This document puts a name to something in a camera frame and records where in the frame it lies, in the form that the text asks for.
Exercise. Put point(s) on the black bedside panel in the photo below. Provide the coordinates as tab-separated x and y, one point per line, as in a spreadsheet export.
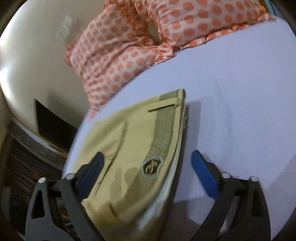
53	128

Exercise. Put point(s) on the khaki pants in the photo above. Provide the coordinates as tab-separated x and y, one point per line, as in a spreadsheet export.
141	145

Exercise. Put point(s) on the dark wooden side table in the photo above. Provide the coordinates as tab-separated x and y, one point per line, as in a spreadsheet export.
37	145

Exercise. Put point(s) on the left polka dot pillow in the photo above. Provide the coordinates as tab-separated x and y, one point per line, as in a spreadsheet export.
115	47

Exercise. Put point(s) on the right polka dot pillow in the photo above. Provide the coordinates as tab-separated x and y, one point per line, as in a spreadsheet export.
184	24

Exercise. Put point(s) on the white wall socket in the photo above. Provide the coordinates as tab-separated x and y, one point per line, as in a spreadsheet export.
65	28

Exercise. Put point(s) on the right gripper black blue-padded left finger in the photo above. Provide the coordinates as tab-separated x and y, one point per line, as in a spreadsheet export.
55	211

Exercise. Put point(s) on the polka dot pillow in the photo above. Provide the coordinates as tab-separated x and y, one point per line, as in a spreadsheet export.
115	47
184	24

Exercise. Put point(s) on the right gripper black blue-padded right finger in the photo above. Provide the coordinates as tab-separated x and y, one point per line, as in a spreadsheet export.
251	218

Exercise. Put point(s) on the white bed sheet mattress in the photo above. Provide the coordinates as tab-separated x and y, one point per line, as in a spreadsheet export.
240	90

